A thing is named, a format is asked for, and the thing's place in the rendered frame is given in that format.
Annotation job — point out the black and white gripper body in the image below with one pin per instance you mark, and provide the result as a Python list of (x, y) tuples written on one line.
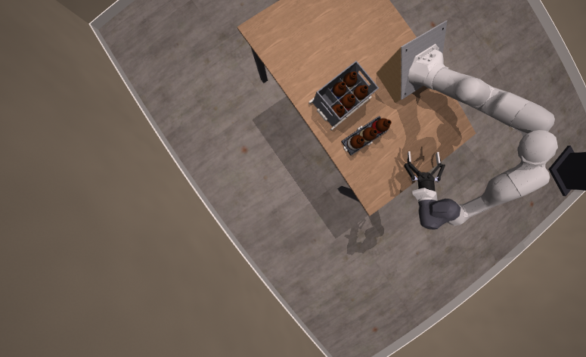
[(426, 182)]

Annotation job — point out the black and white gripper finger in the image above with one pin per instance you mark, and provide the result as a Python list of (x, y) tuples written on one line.
[(438, 160), (408, 166)]

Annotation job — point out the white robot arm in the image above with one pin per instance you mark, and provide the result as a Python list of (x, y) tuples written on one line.
[(536, 147)]

